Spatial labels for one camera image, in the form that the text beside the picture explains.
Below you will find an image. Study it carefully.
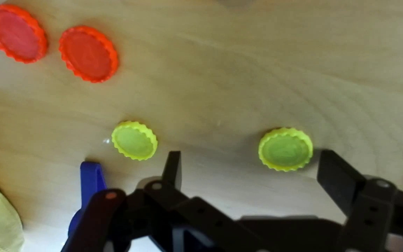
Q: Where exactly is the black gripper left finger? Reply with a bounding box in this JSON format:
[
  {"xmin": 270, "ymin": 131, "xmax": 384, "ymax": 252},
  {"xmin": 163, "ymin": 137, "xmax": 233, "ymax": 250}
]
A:
[{"xmin": 62, "ymin": 149, "xmax": 258, "ymax": 252}]

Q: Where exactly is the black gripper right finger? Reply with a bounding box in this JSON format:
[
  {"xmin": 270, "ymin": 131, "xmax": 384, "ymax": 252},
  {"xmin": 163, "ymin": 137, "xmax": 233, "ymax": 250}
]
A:
[{"xmin": 316, "ymin": 148, "xmax": 403, "ymax": 252}]

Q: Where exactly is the yellow game disc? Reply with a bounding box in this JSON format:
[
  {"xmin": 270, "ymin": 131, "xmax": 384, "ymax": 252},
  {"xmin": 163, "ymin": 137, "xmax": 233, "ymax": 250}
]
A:
[
  {"xmin": 257, "ymin": 125, "xmax": 314, "ymax": 173},
  {"xmin": 110, "ymin": 118, "xmax": 159, "ymax": 162}
]

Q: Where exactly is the blue perforated game grid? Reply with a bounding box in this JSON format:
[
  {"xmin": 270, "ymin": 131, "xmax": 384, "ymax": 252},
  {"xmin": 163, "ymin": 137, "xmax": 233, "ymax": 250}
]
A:
[{"xmin": 67, "ymin": 159, "xmax": 109, "ymax": 239}]

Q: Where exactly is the red game disc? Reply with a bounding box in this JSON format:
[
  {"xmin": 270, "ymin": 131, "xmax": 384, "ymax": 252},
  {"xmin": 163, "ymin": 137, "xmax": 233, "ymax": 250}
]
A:
[
  {"xmin": 57, "ymin": 25, "xmax": 120, "ymax": 83},
  {"xmin": 0, "ymin": 2, "xmax": 50, "ymax": 64}
]

